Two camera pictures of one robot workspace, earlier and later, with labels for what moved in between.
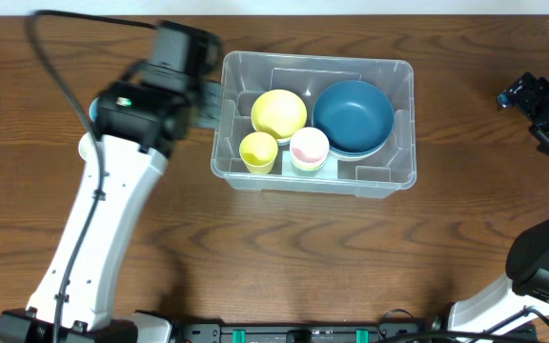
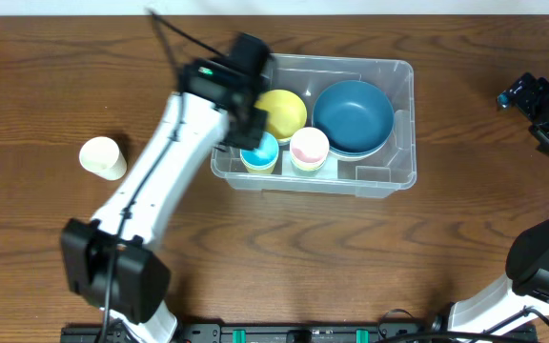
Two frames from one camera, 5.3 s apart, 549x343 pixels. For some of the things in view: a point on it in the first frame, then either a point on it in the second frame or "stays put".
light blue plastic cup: x=94 y=110 → x=261 y=159
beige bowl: x=354 y=159 stays put
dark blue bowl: x=349 y=152 stays put
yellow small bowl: x=278 y=112 stays put
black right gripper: x=528 y=98 stays put
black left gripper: x=209 y=105 → x=247 y=131
